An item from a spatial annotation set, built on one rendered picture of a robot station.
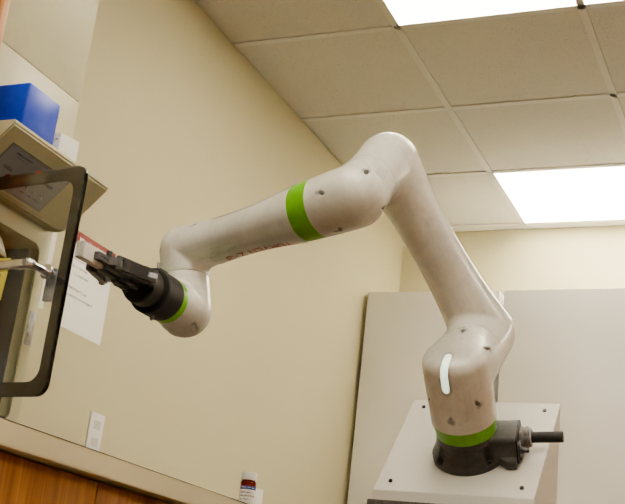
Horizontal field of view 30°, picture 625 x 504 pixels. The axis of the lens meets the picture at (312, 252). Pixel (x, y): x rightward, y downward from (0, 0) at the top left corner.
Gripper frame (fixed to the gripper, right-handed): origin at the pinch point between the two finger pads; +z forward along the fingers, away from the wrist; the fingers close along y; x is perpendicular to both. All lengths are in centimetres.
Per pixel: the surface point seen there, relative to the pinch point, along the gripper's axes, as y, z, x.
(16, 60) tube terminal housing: -25.8, -0.3, -41.9
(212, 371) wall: -70, -173, -21
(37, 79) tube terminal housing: -25.8, -7.5, -41.4
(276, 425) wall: -70, -228, -14
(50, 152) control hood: -14.8, -2.2, -22.0
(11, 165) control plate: -19.2, 2.7, -17.5
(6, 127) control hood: -16.0, 9.8, -21.8
